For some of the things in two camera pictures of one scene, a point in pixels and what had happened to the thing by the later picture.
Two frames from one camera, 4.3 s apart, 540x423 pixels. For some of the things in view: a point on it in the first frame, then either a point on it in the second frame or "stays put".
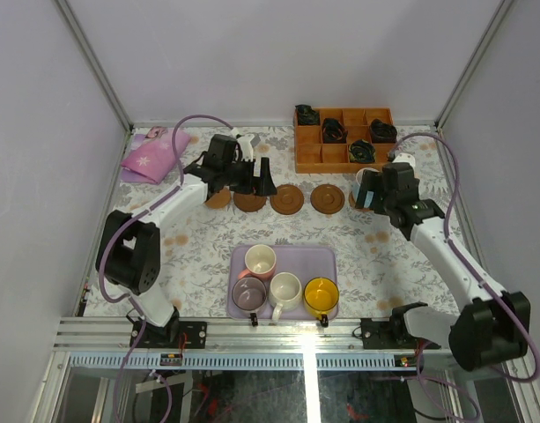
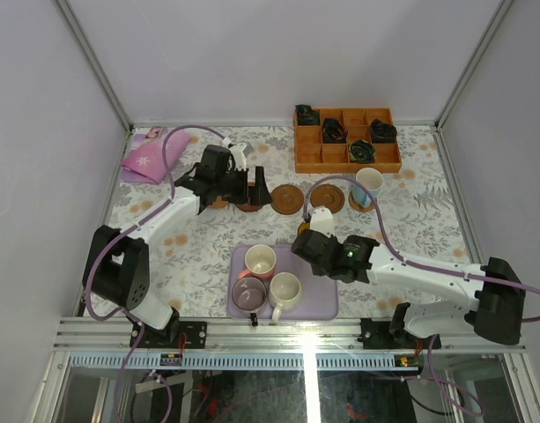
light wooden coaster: (219, 200) stays put
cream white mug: (284, 293) stays put
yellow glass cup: (321, 296) → (303, 226)
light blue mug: (357, 184) stays put
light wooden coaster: (352, 204) stays put
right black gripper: (371, 181) → (317, 269)
